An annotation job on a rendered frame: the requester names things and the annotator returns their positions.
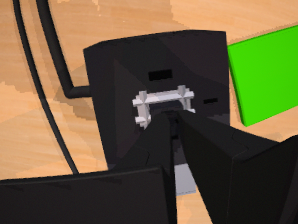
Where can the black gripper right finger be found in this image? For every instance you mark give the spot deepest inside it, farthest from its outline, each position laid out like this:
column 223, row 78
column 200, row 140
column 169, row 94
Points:
column 243, row 179

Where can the green box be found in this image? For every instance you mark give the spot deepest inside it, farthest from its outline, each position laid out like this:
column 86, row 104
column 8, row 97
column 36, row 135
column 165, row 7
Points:
column 264, row 73

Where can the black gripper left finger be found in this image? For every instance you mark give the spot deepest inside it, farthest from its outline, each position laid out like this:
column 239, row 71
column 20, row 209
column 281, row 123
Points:
column 140, row 189

